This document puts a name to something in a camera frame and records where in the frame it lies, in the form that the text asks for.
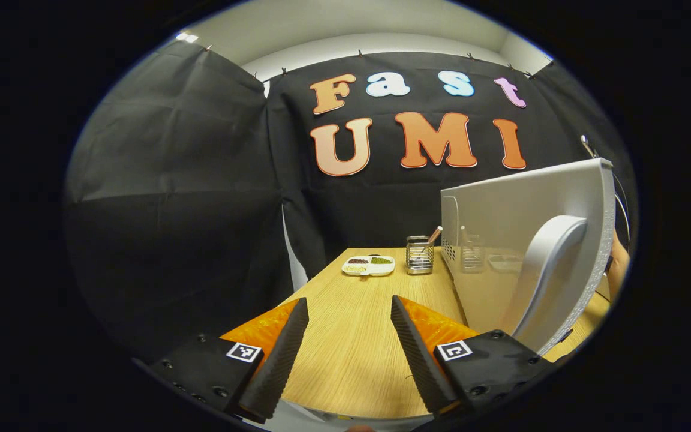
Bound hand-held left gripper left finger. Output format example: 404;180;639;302
133;297;310;424

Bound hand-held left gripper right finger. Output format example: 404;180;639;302
390;294;562;419

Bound white microwave oven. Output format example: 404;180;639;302
440;158;617;356

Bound white divided snack dish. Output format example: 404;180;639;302
341;254;396;278

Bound metal wire utensil holder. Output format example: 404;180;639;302
405;235;435;276

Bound copper coloured utensil handle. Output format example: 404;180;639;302
420;226;444;256

